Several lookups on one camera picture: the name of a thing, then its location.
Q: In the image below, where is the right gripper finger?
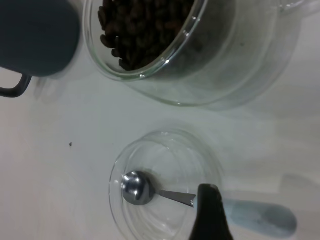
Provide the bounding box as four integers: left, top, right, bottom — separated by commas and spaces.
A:
188, 183, 235, 240

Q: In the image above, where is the metal spoon light blue handle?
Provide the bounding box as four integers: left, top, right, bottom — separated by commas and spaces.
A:
120, 170, 299, 239

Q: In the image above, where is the dark blue-grey ceramic mug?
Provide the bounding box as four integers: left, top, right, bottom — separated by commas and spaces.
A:
0, 0, 82, 99

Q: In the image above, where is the clear round glass lid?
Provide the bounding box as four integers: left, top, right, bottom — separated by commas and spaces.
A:
108, 128, 225, 240

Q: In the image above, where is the pile of coffee beans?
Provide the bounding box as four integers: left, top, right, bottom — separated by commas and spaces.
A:
97, 0, 196, 72

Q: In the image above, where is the clear glass cup with handle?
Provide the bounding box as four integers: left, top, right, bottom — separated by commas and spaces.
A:
83, 0, 320, 111

